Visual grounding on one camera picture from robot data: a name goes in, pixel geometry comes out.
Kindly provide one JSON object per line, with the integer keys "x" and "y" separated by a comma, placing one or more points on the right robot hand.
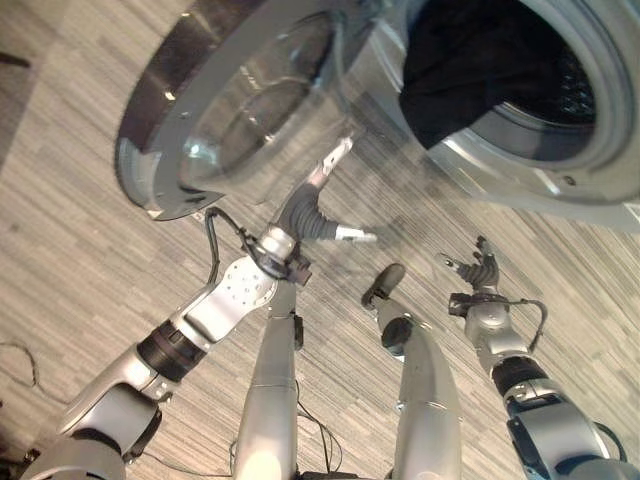
{"x": 479, "y": 272}

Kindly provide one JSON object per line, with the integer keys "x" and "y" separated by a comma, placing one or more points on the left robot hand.
{"x": 306, "y": 215}

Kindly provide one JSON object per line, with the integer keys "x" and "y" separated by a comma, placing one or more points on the round glass washer door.
{"x": 235, "y": 110}

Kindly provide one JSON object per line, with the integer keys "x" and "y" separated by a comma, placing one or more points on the dark laundry clothes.
{"x": 480, "y": 65}

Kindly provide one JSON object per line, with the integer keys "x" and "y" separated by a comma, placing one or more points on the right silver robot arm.
{"x": 530, "y": 395}

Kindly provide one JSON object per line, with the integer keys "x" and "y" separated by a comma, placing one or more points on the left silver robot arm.
{"x": 210, "y": 320}

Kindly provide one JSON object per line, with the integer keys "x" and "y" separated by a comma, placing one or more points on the right silver robot leg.
{"x": 425, "y": 380}

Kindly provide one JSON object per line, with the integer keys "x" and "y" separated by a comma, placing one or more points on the silver robot leg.
{"x": 425, "y": 380}
{"x": 272, "y": 390}

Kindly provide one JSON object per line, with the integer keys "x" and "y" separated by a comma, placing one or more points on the silver front-load washing machine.
{"x": 540, "y": 105}

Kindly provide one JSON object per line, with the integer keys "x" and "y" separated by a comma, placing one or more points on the left silver robot leg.
{"x": 272, "y": 390}

